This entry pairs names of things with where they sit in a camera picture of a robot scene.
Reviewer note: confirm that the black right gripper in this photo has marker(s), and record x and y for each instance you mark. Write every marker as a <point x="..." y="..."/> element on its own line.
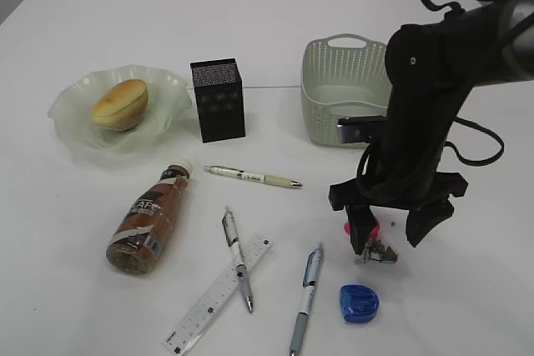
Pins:
<point x="428" y="66"/>

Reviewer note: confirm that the pink pencil sharpener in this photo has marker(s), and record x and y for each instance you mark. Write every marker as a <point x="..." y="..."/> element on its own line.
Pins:
<point x="373" y="234"/>

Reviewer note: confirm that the smaller paper piece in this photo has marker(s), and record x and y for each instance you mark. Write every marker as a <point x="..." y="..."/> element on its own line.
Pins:
<point x="376" y="251"/>

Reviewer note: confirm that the brown coffee drink bottle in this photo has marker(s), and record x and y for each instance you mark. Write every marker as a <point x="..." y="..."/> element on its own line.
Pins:
<point x="139" y="241"/>

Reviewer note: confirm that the oblong golden bread roll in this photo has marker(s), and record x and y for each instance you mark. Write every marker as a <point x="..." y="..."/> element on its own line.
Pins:
<point x="123" y="106"/>

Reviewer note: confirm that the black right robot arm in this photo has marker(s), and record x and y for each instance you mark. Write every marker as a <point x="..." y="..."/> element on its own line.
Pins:
<point x="503" y="45"/>

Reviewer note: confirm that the blue pencil sharpener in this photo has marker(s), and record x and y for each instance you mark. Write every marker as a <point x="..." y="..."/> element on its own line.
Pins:
<point x="358" y="303"/>

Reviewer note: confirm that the blue white retractable pen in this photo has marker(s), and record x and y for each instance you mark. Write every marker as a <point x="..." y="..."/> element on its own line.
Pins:
<point x="310" y="279"/>

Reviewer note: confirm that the pale green plastic basket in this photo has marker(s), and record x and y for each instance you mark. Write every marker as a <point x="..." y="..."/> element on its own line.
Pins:
<point x="342" y="76"/>

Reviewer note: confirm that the grey white retractable pen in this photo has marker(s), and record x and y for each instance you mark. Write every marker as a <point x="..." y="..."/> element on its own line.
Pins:
<point x="232" y="239"/>

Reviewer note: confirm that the beige retractable pen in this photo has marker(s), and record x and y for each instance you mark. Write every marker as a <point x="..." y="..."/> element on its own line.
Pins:
<point x="252" y="176"/>

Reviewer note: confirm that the black mesh pen holder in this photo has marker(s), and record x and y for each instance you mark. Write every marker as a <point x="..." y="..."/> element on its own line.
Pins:
<point x="219" y="99"/>

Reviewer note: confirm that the pale green wavy glass plate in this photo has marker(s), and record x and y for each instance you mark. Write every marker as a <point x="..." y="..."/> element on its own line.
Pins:
<point x="71" y="111"/>

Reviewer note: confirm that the clear plastic ruler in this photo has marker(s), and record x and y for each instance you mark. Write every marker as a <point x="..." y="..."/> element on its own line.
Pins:
<point x="193" y="325"/>

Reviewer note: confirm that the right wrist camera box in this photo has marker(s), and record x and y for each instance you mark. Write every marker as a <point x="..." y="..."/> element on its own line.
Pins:
<point x="367" y="129"/>

